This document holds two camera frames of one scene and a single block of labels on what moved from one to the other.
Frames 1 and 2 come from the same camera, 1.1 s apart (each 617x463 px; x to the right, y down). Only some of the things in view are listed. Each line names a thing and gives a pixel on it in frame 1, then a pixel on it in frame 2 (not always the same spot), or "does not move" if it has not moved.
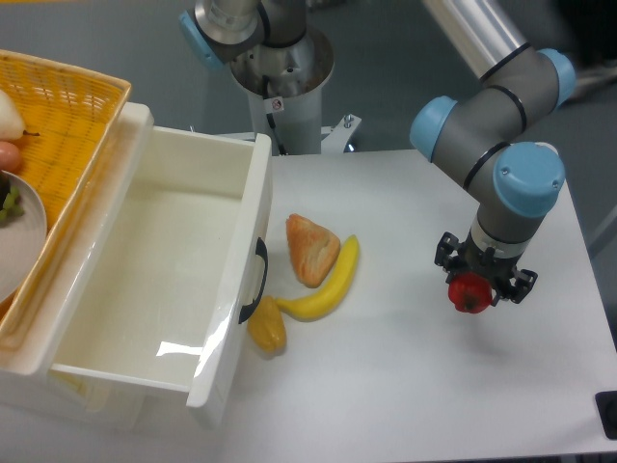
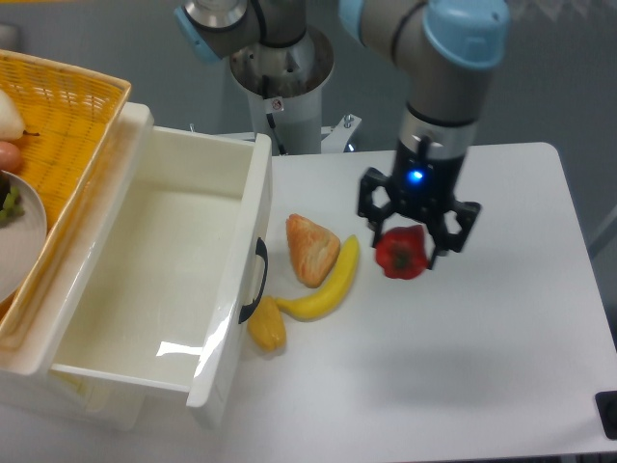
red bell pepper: [469, 292] -> [401, 251]
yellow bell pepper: [266, 326] does not move
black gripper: [451, 255] -> [423, 183]
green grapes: [13, 205] does not move
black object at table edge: [606, 407] does not move
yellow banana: [317, 305] does not move
